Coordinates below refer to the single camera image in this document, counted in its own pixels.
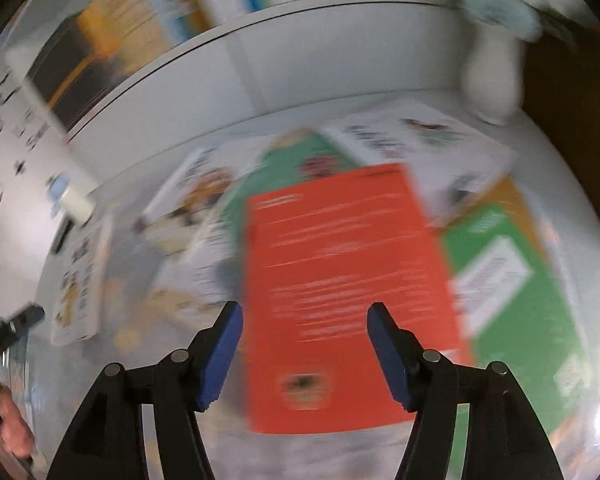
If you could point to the white bottle blue cap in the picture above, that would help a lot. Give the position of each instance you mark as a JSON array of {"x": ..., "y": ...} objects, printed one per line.
[{"x": 75, "y": 202}]

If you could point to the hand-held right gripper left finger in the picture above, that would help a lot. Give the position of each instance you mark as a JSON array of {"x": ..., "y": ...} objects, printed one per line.
[{"x": 220, "y": 355}]

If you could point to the white picture booklet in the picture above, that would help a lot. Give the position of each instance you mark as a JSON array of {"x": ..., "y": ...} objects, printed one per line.
[{"x": 82, "y": 285}]

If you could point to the mustard orange book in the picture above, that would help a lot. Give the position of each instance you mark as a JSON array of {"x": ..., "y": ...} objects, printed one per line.
[{"x": 517, "y": 205}]

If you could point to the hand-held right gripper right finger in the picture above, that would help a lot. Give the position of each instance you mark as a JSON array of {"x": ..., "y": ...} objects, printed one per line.
[{"x": 387, "y": 355}]

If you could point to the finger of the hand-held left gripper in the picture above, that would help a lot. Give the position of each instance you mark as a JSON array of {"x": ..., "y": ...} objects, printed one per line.
[{"x": 27, "y": 317}]

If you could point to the black remote control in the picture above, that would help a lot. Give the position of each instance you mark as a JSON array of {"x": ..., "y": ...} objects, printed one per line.
[{"x": 62, "y": 237}]

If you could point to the row of yellow colourful books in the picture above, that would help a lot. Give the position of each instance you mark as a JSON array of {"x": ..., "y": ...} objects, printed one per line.
[{"x": 130, "y": 15}]

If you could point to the green thin book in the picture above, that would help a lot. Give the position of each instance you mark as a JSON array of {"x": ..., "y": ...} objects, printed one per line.
[{"x": 530, "y": 350}]

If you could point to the white picture cover book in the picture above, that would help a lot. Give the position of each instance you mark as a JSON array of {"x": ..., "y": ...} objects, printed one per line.
[{"x": 380, "y": 125}]

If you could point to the leaf-print blanket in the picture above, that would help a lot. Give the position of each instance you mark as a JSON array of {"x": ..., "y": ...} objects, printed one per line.
[{"x": 130, "y": 375}]

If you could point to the person's left hand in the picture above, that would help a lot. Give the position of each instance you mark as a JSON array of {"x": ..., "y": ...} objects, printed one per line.
[{"x": 15, "y": 425}]

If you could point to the landscape cover book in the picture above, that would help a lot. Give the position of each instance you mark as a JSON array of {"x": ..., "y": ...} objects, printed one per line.
[{"x": 200, "y": 190}]

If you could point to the row of dark hardcover books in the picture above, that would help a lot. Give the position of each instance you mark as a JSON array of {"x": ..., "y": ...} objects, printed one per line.
[{"x": 65, "y": 75}]

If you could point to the white vase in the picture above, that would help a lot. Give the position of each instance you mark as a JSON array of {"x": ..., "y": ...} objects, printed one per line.
[{"x": 495, "y": 80}]

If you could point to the green portrait cover book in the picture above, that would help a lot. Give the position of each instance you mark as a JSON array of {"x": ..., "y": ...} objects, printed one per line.
[{"x": 280, "y": 160}]

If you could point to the orange-red book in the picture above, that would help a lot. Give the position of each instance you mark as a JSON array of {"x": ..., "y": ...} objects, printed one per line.
[{"x": 330, "y": 270}]

